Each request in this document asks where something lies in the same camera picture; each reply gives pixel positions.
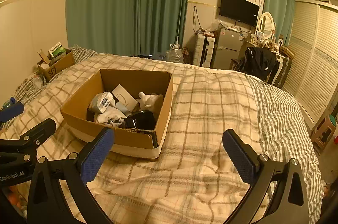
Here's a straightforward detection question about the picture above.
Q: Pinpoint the black round object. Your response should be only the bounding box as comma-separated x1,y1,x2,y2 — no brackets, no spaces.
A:
124,111,157,131

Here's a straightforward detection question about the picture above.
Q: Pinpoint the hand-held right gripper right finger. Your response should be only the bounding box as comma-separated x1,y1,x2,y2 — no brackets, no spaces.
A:
222,129,310,224

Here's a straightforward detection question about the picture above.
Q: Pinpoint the large cardboard box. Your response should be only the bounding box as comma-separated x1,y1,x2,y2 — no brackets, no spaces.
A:
60,69,174,160

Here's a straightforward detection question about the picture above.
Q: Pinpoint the red patterned bag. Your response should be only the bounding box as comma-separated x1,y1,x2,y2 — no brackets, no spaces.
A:
182,47,193,64

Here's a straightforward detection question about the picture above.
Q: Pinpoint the wooden stool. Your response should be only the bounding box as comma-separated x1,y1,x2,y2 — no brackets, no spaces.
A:
310,115,337,155

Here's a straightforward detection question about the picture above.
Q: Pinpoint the white oval mirror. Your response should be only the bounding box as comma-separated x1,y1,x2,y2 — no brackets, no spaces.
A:
257,12,276,40

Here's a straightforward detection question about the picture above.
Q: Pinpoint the small cardboard box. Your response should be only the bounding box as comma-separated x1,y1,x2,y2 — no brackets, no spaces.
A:
37,48,76,83

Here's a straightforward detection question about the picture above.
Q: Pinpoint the clear plastic bag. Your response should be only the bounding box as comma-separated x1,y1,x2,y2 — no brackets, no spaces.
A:
32,73,47,88

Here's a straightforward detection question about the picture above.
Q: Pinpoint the white louvered wardrobe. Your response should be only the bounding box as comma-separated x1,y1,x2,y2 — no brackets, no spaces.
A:
281,0,338,130

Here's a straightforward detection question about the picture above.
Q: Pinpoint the white suitcase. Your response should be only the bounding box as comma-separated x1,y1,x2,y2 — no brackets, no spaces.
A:
193,32,216,67

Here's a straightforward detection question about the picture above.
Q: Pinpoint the blue water bottle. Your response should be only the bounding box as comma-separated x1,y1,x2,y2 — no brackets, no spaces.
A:
2,97,17,110

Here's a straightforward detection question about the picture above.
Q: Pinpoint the white box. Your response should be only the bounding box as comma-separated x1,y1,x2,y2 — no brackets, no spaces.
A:
111,84,138,112

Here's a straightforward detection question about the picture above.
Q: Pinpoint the white dressing table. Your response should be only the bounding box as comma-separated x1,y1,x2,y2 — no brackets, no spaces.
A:
244,37,294,87

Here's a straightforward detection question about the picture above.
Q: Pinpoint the white sock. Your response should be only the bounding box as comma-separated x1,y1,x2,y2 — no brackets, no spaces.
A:
94,107,127,127

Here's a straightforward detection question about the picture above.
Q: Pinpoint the black jacket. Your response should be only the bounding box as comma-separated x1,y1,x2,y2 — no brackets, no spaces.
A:
235,46,278,80

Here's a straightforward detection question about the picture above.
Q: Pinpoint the large water jug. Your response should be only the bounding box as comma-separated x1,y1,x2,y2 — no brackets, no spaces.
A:
166,44,184,63

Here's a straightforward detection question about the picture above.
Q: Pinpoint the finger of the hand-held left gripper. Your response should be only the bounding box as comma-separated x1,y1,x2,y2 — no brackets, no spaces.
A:
0,118,57,154
0,102,25,124

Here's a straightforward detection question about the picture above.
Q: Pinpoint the wide green curtain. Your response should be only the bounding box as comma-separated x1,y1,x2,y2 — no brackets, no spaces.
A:
65,0,193,57

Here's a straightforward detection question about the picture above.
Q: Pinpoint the narrow green curtain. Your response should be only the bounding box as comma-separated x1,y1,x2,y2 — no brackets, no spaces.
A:
264,0,297,43

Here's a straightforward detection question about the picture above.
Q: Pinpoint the tissue packet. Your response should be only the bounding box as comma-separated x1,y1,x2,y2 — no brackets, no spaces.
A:
90,92,116,112

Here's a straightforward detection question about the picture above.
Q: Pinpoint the grey fridge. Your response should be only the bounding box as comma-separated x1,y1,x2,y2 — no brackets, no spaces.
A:
210,27,242,70

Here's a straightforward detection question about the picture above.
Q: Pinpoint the plastic bag on fridge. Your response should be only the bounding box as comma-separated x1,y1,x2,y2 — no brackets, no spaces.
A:
209,19,225,32

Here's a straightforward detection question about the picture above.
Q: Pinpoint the white green packet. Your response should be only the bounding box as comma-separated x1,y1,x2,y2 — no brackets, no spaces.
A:
48,42,65,60

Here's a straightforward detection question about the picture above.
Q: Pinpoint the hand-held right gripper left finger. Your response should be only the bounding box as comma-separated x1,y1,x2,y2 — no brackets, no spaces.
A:
27,127,116,224

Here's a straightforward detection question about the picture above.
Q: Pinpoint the black wall television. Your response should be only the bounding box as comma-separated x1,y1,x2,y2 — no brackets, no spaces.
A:
219,0,260,25

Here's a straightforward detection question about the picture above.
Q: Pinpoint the grey pole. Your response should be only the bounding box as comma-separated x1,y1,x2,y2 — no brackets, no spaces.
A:
176,0,184,46

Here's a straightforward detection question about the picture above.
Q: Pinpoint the brown patterned suitcase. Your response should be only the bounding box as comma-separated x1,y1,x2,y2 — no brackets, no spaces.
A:
273,55,292,88

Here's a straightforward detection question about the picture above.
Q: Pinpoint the grey checked bed sheet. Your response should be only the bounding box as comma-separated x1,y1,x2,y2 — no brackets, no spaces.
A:
0,45,325,224

